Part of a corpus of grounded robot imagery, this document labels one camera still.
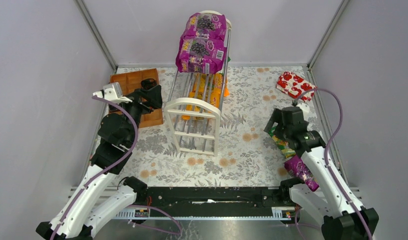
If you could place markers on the brown wooden compartment tray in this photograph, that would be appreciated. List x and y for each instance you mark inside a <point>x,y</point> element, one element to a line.
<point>132,80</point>

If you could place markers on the red white heart bag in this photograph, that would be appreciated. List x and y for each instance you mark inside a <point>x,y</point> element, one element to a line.
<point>293,85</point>

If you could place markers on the yellow green candy bag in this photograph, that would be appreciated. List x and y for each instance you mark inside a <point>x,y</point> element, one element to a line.
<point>282,145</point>

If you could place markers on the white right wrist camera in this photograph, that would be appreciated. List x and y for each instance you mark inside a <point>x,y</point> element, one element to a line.
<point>304,107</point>

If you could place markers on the purple grape candy bag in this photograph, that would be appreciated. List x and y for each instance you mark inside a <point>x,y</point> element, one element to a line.
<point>206,25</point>
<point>200,55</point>
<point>296,168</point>

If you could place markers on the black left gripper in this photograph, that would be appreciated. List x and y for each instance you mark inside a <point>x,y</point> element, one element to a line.
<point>145,100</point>

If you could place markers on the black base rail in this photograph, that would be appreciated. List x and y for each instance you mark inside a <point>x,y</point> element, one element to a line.
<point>218,202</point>

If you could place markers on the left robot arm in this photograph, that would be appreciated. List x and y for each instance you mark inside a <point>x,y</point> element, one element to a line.
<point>79,219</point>

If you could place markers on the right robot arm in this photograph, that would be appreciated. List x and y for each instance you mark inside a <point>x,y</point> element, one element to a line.
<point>340,214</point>

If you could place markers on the floral table mat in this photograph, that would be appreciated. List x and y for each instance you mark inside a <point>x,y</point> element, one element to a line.
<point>247,155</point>

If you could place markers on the cream and metal shelf rack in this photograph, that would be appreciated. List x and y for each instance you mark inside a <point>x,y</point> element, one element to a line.
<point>195,119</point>

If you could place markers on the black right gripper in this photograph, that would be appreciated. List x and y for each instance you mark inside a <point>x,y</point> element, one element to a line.
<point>278,122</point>

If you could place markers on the purple grape candy bag front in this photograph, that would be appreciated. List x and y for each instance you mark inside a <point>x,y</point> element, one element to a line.
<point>200,55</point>

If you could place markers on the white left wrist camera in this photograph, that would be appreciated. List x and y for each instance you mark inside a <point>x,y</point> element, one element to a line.
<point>113,93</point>

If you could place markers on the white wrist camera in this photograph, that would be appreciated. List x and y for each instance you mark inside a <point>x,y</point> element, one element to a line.
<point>113,93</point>
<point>304,107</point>

